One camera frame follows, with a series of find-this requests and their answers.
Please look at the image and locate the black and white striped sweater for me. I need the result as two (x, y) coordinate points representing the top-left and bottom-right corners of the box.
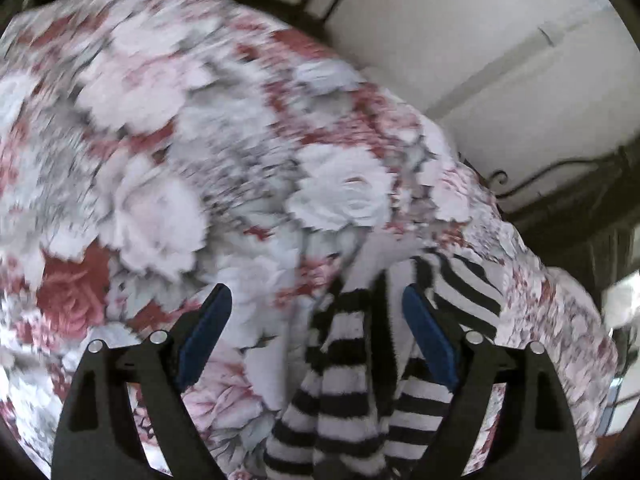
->
(262, 232), (506, 480)

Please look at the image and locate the floral bed sheet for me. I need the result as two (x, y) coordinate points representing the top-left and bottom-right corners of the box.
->
(0, 0), (621, 480)

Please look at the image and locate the dark metal bed frame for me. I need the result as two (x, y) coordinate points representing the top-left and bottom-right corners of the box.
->
(0, 0), (640, 291)

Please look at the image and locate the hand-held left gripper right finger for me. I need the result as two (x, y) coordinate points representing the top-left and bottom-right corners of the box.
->
(401, 284), (583, 480)

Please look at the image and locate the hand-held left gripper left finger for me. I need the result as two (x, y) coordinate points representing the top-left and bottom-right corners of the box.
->
(51, 283), (233, 480)

